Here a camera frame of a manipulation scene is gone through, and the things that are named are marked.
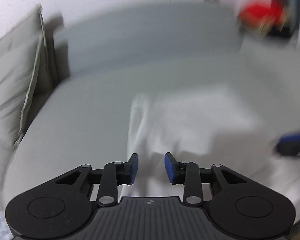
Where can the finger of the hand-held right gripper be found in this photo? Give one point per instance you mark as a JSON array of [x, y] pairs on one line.
[[293, 140]]

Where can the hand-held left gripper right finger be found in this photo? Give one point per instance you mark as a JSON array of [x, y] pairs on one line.
[[169, 166]]

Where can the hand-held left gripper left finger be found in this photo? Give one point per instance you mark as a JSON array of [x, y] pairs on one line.
[[134, 166]]

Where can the light grey shirt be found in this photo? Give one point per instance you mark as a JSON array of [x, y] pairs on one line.
[[190, 125]]

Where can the grey sofa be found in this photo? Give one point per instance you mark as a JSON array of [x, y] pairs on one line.
[[102, 67]]

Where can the red folded garment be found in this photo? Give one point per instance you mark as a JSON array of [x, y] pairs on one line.
[[257, 11]]

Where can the small beige cushion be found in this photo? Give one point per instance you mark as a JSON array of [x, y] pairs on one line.
[[7, 92]]

